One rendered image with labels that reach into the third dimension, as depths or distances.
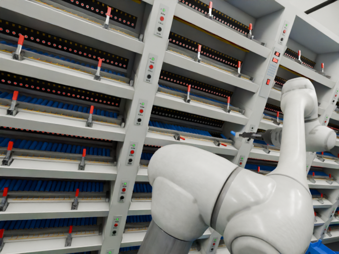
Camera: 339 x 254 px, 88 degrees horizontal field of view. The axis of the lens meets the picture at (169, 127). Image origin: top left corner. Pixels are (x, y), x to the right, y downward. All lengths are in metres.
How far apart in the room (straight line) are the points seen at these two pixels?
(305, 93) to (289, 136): 0.23
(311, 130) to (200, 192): 0.59
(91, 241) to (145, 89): 0.82
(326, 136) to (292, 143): 0.25
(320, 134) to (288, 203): 0.51
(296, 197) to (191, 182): 0.17
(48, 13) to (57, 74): 0.21
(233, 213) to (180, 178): 0.11
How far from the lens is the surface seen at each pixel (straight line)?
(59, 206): 1.02
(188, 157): 0.37
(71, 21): 0.83
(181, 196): 0.36
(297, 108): 0.69
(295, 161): 0.55
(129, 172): 0.92
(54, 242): 1.16
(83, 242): 1.15
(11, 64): 0.85
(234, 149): 1.16
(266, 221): 0.31
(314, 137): 0.83
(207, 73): 0.95
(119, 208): 1.02
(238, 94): 1.27
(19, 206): 1.05
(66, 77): 0.81
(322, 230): 2.56
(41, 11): 0.85
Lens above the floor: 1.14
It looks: 9 degrees down
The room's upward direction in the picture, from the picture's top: 14 degrees clockwise
